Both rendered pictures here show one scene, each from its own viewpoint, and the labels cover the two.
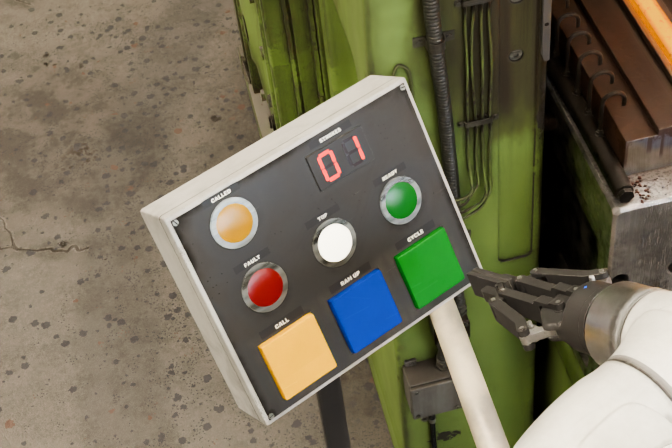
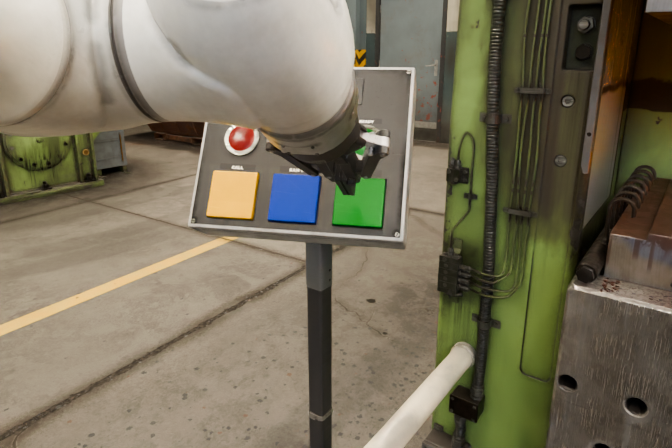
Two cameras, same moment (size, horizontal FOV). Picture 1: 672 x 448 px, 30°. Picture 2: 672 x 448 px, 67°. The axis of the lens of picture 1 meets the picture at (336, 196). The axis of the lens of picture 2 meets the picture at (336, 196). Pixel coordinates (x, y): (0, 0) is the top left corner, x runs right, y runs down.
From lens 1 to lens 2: 119 cm
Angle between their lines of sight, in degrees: 47
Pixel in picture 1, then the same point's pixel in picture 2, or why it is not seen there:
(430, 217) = (380, 168)
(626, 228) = (578, 314)
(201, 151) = not seen: hidden behind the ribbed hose
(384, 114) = (385, 81)
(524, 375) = not seen: outside the picture
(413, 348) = (443, 415)
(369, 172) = not seen: hidden behind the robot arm
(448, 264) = (373, 207)
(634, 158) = (617, 259)
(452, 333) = (436, 375)
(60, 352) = (337, 365)
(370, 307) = (297, 195)
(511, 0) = (563, 103)
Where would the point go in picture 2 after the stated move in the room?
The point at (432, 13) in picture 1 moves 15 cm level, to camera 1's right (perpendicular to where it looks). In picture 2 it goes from (491, 85) to (581, 89)
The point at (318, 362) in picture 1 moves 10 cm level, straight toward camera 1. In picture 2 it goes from (240, 206) to (184, 222)
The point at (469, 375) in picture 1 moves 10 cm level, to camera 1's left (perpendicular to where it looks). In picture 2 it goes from (416, 398) to (372, 374)
